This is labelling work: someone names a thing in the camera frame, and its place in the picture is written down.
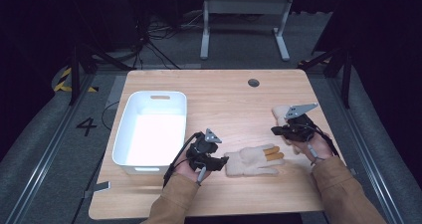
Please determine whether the bundle of floor cables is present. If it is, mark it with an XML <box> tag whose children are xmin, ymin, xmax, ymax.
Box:
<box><xmin>131</xmin><ymin>10</ymin><xmax>207</xmax><ymax>71</ymax></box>

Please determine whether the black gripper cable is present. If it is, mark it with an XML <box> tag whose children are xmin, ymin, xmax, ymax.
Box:
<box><xmin>307</xmin><ymin>116</ymin><xmax>341</xmax><ymax>158</ymax></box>
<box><xmin>162</xmin><ymin>131</ymin><xmax>204</xmax><ymax>189</ymax></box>

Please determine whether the grey tape strip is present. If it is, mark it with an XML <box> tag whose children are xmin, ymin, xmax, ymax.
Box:
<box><xmin>83</xmin><ymin>180</ymin><xmax>111</xmax><ymax>199</ymax></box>

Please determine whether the white metal desk frame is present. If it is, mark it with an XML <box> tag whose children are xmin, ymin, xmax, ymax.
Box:
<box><xmin>199</xmin><ymin>0</ymin><xmax>296</xmax><ymax>63</ymax></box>

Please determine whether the yellow black hazard tape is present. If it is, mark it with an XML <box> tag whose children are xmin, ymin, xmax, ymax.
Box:
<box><xmin>53</xmin><ymin>67</ymin><xmax>100</xmax><ymax>94</ymax></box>

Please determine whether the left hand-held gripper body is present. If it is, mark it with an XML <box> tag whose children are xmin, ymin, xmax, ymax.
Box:
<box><xmin>184</xmin><ymin>127</ymin><xmax>223</xmax><ymax>172</ymax></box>

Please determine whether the thin black floor cable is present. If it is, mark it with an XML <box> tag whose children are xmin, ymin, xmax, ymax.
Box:
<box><xmin>101</xmin><ymin>101</ymin><xmax>120</xmax><ymax>131</ymax></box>

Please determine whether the person's left hand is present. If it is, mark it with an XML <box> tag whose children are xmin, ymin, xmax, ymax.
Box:
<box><xmin>173</xmin><ymin>162</ymin><xmax>213</xmax><ymax>184</ymax></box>

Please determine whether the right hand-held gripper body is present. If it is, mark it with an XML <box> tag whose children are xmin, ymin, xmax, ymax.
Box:
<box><xmin>282</xmin><ymin>103</ymin><xmax>319</xmax><ymax>142</ymax></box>

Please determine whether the black tripod stand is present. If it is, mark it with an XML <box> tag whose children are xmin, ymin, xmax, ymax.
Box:
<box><xmin>297</xmin><ymin>47</ymin><xmax>354</xmax><ymax>110</ymax></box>
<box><xmin>67</xmin><ymin>44</ymin><xmax>134</xmax><ymax>107</ymax></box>

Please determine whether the white plastic bin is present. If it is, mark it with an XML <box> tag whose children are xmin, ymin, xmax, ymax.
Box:
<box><xmin>111</xmin><ymin>90</ymin><xmax>188</xmax><ymax>176</ymax></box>

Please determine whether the metal floor rail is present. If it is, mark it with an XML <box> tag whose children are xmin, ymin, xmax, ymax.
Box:
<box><xmin>4</xmin><ymin>74</ymin><xmax>98</xmax><ymax>224</ymax></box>
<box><xmin>325</xmin><ymin>77</ymin><xmax>405</xmax><ymax>224</ymax></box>

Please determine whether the person's right hand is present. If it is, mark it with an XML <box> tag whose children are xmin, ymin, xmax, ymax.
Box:
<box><xmin>291</xmin><ymin>131</ymin><xmax>334</xmax><ymax>166</ymax></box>

